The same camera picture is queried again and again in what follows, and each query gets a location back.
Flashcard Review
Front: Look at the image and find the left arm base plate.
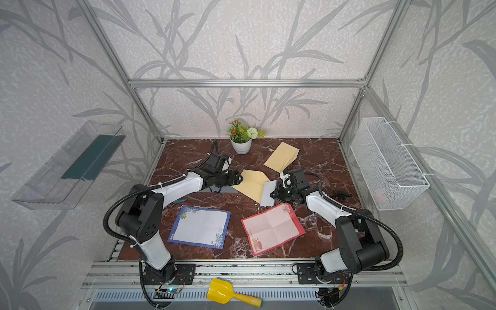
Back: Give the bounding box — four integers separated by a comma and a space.
142, 263, 196, 285

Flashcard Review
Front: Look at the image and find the blue bordered letter paper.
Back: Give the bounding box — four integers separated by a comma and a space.
260, 180, 278, 207

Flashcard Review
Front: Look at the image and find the white wire mesh basket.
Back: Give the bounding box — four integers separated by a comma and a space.
351, 117, 430, 211

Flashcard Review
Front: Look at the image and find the green circuit board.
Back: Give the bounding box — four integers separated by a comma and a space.
154, 287, 183, 300

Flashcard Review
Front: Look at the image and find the grey-blue paper envelope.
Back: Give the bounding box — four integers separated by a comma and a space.
207, 186, 238, 193

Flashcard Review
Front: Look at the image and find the red black small object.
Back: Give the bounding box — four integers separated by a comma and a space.
331, 191, 351, 204

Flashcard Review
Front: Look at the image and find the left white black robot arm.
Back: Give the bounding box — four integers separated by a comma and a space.
103, 153, 244, 273

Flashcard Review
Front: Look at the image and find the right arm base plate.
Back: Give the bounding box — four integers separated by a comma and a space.
291, 263, 348, 286

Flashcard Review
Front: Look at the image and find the clear acrylic wall shelf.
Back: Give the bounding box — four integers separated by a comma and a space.
12, 121, 126, 210

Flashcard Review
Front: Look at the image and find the blue floral letter paper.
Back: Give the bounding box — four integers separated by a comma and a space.
168, 206, 231, 249

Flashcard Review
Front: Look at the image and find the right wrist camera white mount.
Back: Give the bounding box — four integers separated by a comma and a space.
280, 172, 291, 187

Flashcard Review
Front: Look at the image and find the artificial flower plant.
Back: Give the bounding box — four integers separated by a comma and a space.
228, 120, 266, 143

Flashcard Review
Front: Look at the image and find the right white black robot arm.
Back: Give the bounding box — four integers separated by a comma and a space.
271, 169, 404, 280

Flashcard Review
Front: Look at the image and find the white ribbed flower pot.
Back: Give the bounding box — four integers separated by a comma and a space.
231, 139, 252, 155

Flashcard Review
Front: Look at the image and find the red bordered pink letter paper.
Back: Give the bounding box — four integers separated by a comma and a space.
242, 204, 306, 257

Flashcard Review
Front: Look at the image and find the yellow plastic scoop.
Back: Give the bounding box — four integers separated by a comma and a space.
207, 278, 262, 308

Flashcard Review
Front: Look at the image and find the cream yellow envelope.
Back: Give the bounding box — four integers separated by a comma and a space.
264, 142, 300, 173
232, 169, 269, 204

